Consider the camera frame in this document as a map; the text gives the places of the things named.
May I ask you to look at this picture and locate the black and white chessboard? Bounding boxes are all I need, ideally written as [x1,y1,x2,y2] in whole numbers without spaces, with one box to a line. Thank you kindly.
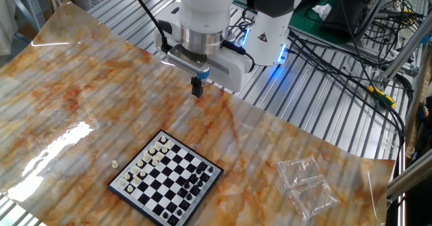
[107,129,225,226]

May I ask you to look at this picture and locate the crumpled white tissue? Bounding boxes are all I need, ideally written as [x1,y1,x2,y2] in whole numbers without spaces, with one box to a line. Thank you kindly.
[311,3,333,21]

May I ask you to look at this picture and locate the aluminium profile post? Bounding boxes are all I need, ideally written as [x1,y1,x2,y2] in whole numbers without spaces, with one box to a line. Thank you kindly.
[380,16,432,82]

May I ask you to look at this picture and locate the yellow handled screwdriver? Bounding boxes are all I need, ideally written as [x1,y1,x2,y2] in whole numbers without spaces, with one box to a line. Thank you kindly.
[342,65,398,109]

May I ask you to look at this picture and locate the aluminium table edge rail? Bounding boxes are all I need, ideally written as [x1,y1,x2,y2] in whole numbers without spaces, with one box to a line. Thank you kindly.
[395,144,408,226]

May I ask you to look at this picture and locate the aluminium profile rail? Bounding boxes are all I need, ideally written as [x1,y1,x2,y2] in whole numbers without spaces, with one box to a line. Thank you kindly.
[385,153,432,202]

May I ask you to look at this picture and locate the grey steel shelf frame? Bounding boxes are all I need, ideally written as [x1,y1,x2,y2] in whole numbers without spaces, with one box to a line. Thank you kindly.
[0,0,47,33]

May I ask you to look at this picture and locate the black camera cable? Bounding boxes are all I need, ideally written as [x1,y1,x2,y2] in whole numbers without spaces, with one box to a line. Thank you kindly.
[130,0,173,54]

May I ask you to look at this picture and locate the clear plastic zip bag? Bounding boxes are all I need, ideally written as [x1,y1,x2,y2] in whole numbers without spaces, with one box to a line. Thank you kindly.
[275,155,325,190]
[286,177,342,221]

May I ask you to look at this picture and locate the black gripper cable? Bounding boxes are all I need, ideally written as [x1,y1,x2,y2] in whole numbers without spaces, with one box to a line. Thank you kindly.
[221,39,257,74]

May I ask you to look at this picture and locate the orange marble pattern mat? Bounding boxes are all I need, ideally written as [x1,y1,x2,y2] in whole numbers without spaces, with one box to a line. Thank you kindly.
[0,0,396,226]

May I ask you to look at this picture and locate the black box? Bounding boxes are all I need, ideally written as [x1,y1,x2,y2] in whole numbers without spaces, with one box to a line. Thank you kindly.
[319,0,371,40]

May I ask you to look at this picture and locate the thick black cable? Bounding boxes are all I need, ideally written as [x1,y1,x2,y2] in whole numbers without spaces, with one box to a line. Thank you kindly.
[286,28,408,149]

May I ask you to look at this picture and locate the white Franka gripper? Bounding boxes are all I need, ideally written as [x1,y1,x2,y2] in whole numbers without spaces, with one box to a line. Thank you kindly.
[154,1,254,98]

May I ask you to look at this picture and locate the thin white wire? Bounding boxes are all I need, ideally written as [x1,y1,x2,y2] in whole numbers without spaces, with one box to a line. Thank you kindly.
[367,170,383,225]

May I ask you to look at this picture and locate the grey metal pole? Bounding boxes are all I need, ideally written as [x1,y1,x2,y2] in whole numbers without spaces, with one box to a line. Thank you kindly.
[354,0,406,43]

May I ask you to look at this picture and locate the white plastic bag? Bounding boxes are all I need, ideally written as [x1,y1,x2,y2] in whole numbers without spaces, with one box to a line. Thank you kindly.
[0,0,18,57]

